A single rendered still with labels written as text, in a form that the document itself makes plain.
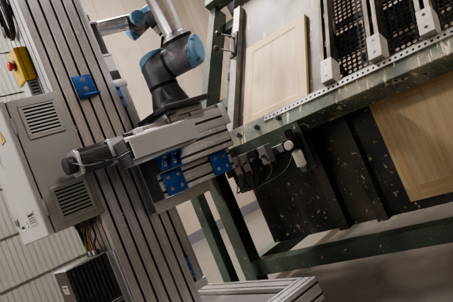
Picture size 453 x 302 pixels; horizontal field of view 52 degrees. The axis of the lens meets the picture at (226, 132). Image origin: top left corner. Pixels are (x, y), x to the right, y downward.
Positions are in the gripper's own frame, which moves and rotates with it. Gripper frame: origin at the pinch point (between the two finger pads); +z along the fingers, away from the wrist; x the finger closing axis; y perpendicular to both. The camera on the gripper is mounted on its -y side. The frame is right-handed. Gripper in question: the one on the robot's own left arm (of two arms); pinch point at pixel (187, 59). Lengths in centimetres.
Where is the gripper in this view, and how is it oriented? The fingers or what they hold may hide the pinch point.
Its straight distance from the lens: 256.4
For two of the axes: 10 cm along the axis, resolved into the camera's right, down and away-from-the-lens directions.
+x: -5.6, 2.7, 7.8
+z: 6.8, 6.9, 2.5
